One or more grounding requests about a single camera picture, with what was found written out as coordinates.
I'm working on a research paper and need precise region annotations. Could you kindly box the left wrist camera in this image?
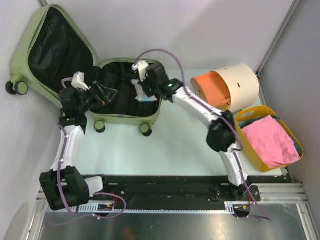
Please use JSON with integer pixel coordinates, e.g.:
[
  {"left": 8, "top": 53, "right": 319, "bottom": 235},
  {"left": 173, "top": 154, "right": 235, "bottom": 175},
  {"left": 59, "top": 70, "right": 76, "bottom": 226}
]
[{"left": 71, "top": 71, "right": 90, "bottom": 91}]

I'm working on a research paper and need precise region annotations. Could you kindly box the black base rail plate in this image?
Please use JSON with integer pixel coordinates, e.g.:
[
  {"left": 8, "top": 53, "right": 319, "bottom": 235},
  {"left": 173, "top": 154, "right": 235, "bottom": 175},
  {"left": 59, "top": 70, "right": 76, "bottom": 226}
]
[{"left": 82, "top": 174, "right": 293, "bottom": 210}]

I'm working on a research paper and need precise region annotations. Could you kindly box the white cylindrical container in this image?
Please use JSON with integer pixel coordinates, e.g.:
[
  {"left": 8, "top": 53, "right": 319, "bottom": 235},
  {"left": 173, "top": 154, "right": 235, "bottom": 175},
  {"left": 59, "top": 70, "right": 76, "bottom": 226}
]
[{"left": 190, "top": 63, "right": 260, "bottom": 113}]

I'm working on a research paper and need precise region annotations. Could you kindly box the white labelled packet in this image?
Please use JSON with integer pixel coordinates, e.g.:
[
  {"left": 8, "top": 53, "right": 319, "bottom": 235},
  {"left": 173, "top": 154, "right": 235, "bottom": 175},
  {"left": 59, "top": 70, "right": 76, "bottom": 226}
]
[{"left": 131, "top": 79, "right": 158, "bottom": 103}]

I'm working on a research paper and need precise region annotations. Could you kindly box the right corner aluminium post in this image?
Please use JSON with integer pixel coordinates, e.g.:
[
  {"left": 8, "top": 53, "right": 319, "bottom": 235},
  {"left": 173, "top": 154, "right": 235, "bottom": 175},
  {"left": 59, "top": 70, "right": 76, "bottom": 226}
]
[{"left": 256, "top": 0, "right": 304, "bottom": 77}]

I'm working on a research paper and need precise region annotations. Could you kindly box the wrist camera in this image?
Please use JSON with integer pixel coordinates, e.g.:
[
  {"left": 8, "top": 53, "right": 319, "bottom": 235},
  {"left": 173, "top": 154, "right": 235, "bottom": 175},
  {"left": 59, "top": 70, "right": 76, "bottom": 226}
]
[
  {"left": 71, "top": 71, "right": 90, "bottom": 91},
  {"left": 132, "top": 60, "right": 149, "bottom": 82}
]

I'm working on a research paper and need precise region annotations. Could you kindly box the white slotted cable duct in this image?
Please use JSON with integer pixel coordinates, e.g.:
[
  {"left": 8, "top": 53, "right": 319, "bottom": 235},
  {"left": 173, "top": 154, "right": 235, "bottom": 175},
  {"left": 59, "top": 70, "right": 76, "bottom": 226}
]
[{"left": 44, "top": 201, "right": 252, "bottom": 215}]

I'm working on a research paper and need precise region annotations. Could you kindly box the yellow plastic basket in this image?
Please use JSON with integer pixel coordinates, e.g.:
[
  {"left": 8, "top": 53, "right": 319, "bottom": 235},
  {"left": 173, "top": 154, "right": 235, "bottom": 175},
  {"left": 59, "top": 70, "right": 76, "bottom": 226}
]
[{"left": 235, "top": 105, "right": 304, "bottom": 172}]

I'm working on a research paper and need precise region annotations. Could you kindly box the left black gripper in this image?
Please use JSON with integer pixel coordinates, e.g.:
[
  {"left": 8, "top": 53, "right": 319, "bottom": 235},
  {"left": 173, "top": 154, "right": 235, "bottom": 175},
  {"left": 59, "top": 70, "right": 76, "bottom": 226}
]
[{"left": 77, "top": 81, "right": 118, "bottom": 113}]

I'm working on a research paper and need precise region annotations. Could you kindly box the green hard-shell suitcase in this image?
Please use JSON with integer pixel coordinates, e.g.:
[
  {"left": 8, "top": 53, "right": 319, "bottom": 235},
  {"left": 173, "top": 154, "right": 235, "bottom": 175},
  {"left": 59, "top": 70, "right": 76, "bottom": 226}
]
[{"left": 5, "top": 4, "right": 162, "bottom": 137}]

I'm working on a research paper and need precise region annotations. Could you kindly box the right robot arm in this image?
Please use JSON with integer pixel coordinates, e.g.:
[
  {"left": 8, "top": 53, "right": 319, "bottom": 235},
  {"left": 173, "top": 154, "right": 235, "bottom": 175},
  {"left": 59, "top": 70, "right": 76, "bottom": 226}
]
[{"left": 132, "top": 60, "right": 252, "bottom": 201}]

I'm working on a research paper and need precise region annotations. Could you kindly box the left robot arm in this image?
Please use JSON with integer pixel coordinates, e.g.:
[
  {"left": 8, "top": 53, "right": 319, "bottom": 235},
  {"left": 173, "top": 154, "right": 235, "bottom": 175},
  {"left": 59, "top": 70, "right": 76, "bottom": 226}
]
[{"left": 39, "top": 81, "right": 118, "bottom": 211}]

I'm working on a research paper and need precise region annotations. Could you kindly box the left corner aluminium post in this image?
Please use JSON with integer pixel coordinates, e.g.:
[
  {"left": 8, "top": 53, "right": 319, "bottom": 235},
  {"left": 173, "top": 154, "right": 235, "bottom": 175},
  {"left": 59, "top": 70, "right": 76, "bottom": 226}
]
[{"left": 36, "top": 0, "right": 48, "bottom": 8}]

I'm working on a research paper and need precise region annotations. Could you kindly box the pink fabric garment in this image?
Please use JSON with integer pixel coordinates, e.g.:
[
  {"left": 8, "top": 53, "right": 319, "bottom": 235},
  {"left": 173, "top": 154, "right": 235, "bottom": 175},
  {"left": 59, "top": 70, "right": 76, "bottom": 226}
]
[{"left": 242, "top": 115, "right": 301, "bottom": 168}]

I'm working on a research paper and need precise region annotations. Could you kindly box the corner aluminium post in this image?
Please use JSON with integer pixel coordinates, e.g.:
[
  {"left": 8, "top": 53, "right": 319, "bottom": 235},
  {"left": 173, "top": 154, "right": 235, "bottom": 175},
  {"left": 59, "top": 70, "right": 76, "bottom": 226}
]
[
  {"left": 36, "top": 0, "right": 48, "bottom": 8},
  {"left": 256, "top": 0, "right": 304, "bottom": 77}
]

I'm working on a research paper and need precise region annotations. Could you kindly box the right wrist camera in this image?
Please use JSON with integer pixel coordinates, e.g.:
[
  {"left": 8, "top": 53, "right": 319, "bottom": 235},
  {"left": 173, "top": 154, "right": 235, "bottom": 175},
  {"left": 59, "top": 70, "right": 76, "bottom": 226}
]
[{"left": 132, "top": 60, "right": 149, "bottom": 82}]

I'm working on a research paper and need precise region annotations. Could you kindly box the teal fabric garment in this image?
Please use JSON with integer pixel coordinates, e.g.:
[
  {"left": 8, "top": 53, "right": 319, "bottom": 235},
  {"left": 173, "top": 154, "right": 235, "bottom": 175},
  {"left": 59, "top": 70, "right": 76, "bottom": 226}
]
[{"left": 240, "top": 115, "right": 303, "bottom": 155}]

